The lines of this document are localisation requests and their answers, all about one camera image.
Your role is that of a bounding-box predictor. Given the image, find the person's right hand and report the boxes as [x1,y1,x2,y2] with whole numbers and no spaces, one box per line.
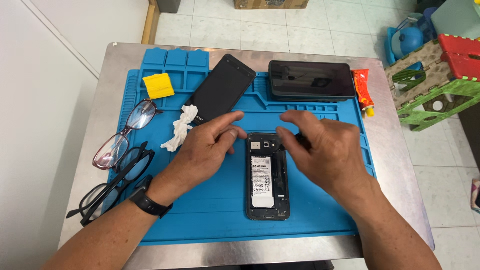
[275,110,376,198]

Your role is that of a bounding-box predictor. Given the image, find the person's left hand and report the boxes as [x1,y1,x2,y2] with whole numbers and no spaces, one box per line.
[147,110,248,205]

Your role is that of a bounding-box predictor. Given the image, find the black hand tool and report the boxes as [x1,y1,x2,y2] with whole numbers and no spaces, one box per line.
[278,132,313,151]

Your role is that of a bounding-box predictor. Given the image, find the large black cased smartphone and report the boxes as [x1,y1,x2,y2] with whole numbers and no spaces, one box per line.
[268,60,357,103]

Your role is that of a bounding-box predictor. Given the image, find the white labelled phone battery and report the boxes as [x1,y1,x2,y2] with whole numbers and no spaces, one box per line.
[250,155,275,209]

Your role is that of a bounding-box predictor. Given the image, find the opened black smartphone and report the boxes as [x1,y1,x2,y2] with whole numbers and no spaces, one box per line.
[245,132,292,221]

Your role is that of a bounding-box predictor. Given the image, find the orange glue tube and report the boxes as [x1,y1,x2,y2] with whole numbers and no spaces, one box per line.
[350,68,376,118]

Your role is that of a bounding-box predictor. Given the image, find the slim black smartphone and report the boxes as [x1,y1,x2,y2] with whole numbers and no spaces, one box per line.
[181,53,257,126]

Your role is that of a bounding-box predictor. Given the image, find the crumpled white tissue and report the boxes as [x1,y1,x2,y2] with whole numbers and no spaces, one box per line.
[160,104,199,152]

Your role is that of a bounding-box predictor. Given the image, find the blue silicone repair mat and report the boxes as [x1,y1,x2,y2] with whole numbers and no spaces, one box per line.
[109,47,377,246]

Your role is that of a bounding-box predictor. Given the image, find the blue plastic toy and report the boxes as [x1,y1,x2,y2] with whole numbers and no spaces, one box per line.
[385,13,438,70]

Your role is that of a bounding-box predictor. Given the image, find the yellow sponge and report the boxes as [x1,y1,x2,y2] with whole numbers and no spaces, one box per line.
[142,73,175,100]

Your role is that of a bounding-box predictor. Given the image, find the black framed glasses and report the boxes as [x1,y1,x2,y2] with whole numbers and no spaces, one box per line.
[66,141,155,227]

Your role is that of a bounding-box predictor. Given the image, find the green red folding stool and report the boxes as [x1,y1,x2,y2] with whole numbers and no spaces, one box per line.
[384,34,480,132]

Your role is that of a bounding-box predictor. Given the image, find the black wristwatch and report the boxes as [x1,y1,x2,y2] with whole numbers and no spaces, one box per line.
[128,175,174,219]

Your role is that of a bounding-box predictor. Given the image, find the maroon framed glasses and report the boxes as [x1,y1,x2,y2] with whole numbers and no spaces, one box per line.
[92,98,165,170]

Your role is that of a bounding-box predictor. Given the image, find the dark grey bin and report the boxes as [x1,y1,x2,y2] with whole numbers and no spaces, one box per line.
[157,0,181,14]

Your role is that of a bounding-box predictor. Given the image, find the dark brown cabinet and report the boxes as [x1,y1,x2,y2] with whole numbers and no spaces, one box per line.
[458,102,480,171]

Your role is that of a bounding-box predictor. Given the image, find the pale green plastic container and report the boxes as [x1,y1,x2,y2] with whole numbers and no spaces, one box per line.
[430,0,480,40]

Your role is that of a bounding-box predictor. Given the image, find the patterned cloth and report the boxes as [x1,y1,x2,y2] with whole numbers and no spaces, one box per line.
[470,178,480,214]

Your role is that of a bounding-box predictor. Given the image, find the wooden door frame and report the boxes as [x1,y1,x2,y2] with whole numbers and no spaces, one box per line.
[141,0,161,45]

